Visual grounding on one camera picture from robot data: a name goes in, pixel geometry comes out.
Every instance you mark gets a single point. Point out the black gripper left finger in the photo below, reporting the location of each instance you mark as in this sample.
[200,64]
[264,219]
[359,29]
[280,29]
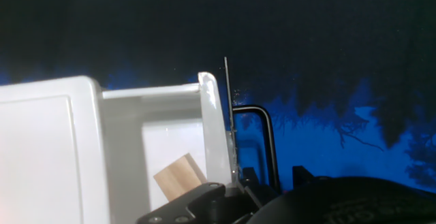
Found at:
[204,207]

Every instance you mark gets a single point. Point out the white plastic drawer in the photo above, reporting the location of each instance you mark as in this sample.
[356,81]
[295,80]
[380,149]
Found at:
[126,149]

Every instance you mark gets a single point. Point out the blue black printed cloth mat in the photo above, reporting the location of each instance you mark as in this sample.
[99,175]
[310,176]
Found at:
[323,142]

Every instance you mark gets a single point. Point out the small wooden cube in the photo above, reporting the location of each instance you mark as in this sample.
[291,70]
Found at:
[178,178]

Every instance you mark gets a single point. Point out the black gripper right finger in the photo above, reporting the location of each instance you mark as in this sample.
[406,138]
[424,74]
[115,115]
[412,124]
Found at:
[303,176]

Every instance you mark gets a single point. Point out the white drawer cabinet frame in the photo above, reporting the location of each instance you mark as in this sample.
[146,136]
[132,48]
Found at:
[41,149]

